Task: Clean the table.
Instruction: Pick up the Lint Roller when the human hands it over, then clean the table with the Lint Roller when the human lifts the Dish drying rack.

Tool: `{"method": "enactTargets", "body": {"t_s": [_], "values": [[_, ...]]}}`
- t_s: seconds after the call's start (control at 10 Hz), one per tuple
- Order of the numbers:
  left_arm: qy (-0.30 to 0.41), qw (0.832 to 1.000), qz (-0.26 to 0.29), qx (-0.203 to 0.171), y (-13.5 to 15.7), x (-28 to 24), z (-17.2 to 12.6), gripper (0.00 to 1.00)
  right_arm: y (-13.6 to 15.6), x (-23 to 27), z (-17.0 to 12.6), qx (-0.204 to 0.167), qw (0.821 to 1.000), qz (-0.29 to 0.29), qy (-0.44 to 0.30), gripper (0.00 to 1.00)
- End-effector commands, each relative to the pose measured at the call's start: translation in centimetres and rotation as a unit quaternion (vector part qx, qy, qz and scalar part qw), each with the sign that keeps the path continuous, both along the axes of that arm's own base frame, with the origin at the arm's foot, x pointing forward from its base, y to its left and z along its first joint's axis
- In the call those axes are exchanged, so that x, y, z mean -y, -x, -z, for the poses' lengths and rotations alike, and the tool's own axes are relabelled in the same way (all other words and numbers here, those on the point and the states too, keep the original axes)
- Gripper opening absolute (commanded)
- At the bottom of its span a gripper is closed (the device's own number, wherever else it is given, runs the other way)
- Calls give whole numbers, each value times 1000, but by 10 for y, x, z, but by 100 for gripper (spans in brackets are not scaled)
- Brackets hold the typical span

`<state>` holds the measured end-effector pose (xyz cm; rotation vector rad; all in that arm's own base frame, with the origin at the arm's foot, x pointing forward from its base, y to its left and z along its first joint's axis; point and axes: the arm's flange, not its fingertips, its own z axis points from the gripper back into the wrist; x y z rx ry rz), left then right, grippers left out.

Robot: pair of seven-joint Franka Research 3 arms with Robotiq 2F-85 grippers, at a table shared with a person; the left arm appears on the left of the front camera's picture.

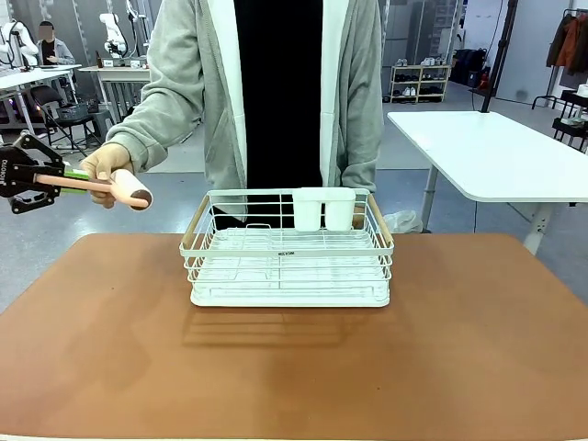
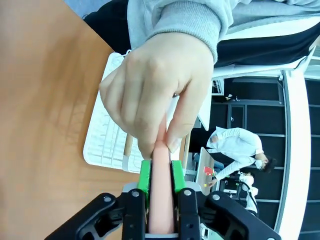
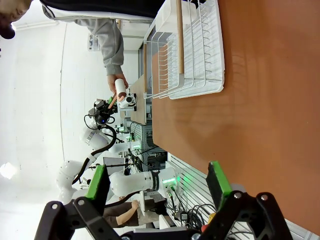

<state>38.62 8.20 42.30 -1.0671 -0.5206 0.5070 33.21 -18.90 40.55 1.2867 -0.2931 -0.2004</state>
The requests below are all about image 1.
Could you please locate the dark backpack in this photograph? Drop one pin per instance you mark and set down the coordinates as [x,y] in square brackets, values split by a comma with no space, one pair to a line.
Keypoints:
[468,64]

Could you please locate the white background desk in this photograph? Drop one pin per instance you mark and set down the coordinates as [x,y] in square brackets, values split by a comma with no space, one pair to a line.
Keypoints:
[27,75]

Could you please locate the black folding chair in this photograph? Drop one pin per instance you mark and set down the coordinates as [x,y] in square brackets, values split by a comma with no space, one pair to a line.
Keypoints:
[50,105]

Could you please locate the white plastic bag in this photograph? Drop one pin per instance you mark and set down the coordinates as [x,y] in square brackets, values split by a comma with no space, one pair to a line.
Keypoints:
[404,221]

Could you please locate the black plastic crate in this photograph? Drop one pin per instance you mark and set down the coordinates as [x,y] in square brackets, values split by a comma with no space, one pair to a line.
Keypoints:
[73,114]

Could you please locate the black clothes rack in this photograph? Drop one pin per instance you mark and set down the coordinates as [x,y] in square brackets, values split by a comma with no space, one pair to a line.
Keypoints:
[551,98]

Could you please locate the grey metal lockers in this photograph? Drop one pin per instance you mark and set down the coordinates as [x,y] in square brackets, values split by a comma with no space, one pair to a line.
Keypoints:
[420,27]

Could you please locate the grey metal stool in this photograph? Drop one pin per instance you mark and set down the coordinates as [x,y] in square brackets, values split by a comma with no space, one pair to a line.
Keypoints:
[102,121]

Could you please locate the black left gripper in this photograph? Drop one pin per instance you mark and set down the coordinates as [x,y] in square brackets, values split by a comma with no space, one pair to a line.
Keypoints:
[6,172]

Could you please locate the pink lint roller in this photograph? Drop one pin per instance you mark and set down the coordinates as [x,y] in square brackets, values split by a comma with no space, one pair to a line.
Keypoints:
[133,188]

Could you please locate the black stand pole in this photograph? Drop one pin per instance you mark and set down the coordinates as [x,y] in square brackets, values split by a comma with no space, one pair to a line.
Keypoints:
[498,55]

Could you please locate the brown orange hanging jacket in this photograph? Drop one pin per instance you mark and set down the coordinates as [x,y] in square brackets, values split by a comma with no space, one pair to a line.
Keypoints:
[569,43]

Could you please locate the person's torso grey cardigan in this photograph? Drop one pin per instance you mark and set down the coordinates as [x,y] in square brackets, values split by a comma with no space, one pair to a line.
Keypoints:
[285,92]

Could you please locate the grey background workbench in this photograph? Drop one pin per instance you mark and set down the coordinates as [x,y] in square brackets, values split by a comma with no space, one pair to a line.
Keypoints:
[115,71]

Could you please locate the person's right forearm grey sleeve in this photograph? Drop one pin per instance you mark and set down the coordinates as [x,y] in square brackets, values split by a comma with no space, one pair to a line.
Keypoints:
[151,133]

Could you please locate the white adjustable table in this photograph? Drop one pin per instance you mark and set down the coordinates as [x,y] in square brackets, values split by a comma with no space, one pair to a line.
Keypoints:
[496,156]

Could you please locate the wooden shoe rack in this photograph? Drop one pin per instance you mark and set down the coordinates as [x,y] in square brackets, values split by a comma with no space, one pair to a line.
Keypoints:
[420,82]

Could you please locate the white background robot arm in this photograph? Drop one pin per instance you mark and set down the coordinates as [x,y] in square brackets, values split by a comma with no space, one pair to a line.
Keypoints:
[14,41]
[112,37]

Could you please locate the seated background person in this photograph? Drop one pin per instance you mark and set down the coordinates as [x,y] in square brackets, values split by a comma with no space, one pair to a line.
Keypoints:
[53,48]

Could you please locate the person's right hand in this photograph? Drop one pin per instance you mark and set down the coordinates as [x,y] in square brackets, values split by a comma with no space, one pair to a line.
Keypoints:
[110,158]

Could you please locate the person's left forearm grey sleeve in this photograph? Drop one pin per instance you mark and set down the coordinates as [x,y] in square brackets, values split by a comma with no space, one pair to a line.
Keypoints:
[363,151]

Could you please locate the black utility cart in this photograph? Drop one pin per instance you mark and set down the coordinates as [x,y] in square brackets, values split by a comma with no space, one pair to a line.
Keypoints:
[572,119]

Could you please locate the white plastic cutlery holder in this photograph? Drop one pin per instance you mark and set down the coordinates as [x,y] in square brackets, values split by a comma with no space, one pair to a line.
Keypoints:
[305,212]

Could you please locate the person's left hand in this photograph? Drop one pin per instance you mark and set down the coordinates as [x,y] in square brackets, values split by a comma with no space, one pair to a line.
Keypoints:
[359,217]

